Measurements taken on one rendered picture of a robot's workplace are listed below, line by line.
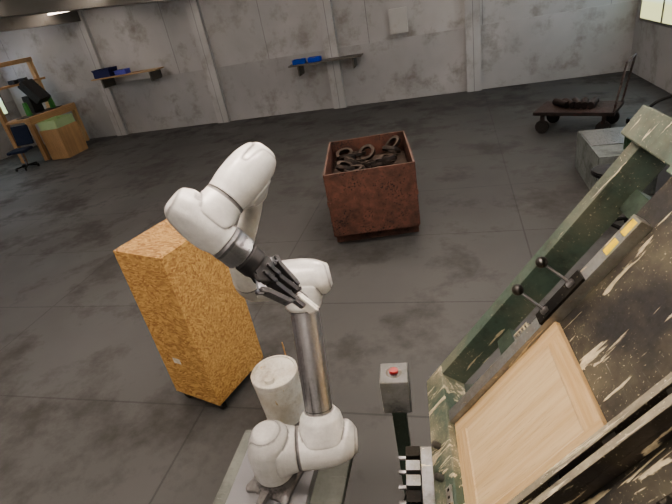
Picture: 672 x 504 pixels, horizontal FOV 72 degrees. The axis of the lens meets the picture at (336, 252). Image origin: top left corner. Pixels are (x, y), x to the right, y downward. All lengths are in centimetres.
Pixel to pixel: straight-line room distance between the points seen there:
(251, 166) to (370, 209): 375
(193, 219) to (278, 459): 98
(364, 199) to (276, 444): 338
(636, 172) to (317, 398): 126
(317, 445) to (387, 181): 336
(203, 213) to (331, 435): 97
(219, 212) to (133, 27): 1242
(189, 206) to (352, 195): 374
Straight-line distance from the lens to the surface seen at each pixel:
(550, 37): 1143
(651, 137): 160
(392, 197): 477
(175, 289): 286
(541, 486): 138
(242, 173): 110
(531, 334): 166
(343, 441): 175
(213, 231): 108
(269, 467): 179
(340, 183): 470
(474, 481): 171
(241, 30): 1213
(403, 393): 205
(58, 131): 1312
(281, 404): 305
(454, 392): 203
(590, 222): 176
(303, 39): 1167
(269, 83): 1207
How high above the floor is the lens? 235
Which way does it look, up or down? 28 degrees down
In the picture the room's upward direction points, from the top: 11 degrees counter-clockwise
